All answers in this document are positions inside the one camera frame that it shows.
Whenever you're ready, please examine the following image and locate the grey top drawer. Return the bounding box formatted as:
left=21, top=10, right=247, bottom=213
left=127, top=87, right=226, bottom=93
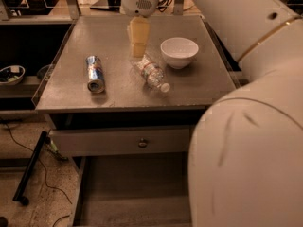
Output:
left=50, top=126, right=190, bottom=157

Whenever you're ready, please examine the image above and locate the brass drawer knob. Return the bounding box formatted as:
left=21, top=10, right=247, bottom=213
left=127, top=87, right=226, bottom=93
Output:
left=138, top=138, right=148, bottom=148

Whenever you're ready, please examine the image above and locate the grey wooden drawer cabinet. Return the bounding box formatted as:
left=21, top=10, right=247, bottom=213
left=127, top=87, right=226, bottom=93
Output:
left=31, top=14, right=241, bottom=172

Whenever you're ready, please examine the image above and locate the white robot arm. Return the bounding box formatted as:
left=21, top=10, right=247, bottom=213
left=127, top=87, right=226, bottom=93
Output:
left=187, top=0, right=303, bottom=227

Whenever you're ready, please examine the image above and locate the blue silver redbull can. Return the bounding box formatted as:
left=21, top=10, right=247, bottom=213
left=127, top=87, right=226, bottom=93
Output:
left=85, top=56, right=105, bottom=93

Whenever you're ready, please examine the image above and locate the black floor cable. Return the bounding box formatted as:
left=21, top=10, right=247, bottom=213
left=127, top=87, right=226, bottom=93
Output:
left=0, top=118, right=74, bottom=227

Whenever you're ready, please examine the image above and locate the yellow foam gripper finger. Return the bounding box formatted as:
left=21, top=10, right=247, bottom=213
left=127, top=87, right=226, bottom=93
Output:
left=127, top=16, right=150, bottom=58

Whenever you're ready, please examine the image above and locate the open grey middle drawer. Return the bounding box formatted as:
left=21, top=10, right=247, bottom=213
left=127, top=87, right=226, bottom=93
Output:
left=68, top=152, right=191, bottom=227

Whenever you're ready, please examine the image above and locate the black monitor stand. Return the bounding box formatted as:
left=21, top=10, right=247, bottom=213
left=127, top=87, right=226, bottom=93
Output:
left=90, top=0, right=121, bottom=12

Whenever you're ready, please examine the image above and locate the white ceramic bowl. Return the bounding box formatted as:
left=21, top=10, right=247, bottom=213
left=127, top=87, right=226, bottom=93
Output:
left=160, top=37, right=199, bottom=69

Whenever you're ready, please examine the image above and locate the clear plastic water bottle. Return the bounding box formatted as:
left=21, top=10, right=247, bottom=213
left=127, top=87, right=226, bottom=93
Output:
left=130, top=54, right=170, bottom=93

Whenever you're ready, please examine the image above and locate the small bowl with items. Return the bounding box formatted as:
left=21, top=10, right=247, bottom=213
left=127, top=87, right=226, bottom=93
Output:
left=0, top=65, right=26, bottom=86

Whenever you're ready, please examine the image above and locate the black bar on floor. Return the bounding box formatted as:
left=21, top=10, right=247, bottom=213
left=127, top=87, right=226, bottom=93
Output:
left=12, top=131, right=47, bottom=206

